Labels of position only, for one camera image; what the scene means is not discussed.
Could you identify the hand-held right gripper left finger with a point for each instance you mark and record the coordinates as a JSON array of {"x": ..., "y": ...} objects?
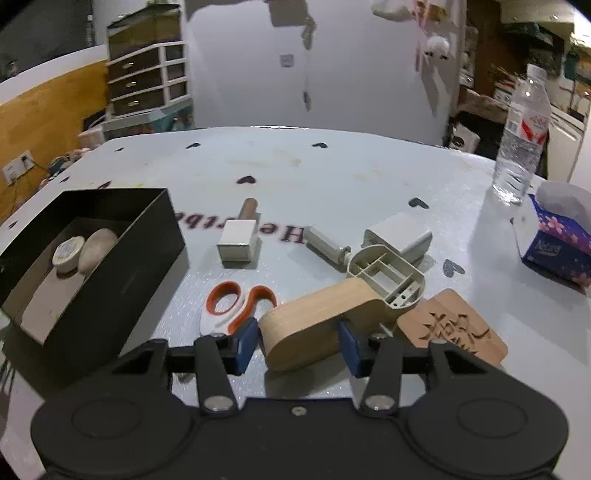
[{"x": 244, "y": 347}]

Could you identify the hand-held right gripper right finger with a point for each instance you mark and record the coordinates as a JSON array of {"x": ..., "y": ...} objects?
[{"x": 351, "y": 350}]

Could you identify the wooden tool with grey head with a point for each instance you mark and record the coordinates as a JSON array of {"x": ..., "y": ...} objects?
[{"x": 314, "y": 323}]

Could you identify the white power adapter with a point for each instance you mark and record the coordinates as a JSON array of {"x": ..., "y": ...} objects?
[{"x": 400, "y": 233}]

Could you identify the black rectangular box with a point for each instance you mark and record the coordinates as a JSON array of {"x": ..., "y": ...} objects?
[{"x": 138, "y": 272}]

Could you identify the orange and white scissors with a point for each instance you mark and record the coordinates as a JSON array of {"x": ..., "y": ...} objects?
[{"x": 240, "y": 305}]

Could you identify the carved wooden plaque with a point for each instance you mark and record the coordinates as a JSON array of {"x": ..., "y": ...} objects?
[{"x": 450, "y": 333}]

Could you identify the grey cylindrical part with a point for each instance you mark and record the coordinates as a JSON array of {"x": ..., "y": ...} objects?
[{"x": 324, "y": 243}]

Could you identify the beige oval stone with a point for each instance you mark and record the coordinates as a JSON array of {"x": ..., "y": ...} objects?
[{"x": 97, "y": 249}]

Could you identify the round white tin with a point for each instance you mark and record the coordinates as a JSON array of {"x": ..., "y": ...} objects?
[{"x": 68, "y": 252}]

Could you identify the blue floral tissue box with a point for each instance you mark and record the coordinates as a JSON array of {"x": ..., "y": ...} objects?
[{"x": 556, "y": 240}]

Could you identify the teal printed box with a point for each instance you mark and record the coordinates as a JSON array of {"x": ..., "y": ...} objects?
[{"x": 154, "y": 121}]

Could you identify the clear plastic water bottle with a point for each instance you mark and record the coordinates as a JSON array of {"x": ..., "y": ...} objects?
[{"x": 521, "y": 138}]

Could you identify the white plastic drawer unit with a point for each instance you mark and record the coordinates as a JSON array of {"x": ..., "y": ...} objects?
[{"x": 147, "y": 81}]

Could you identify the white plush toy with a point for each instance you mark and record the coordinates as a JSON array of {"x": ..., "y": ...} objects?
[{"x": 438, "y": 46}]

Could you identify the glass tank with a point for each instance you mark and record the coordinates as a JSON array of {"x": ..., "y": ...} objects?
[{"x": 144, "y": 30}]

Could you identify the white wall socket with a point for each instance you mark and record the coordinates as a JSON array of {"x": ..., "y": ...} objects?
[{"x": 18, "y": 166}]

